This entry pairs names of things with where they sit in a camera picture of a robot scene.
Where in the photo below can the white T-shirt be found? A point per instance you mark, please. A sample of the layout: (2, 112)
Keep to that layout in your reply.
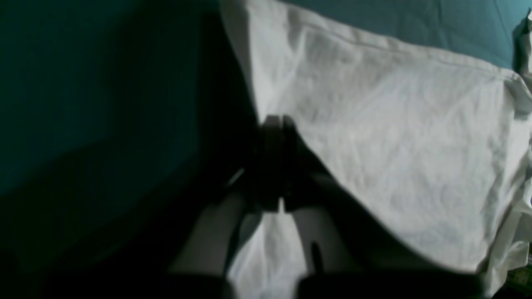
(432, 143)

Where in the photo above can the teal table cloth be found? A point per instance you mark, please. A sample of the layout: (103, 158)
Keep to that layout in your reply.
(98, 106)

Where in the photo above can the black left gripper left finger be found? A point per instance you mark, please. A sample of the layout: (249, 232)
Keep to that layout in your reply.
(199, 271)

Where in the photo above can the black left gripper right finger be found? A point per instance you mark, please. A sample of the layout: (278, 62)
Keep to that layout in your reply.
(349, 254)

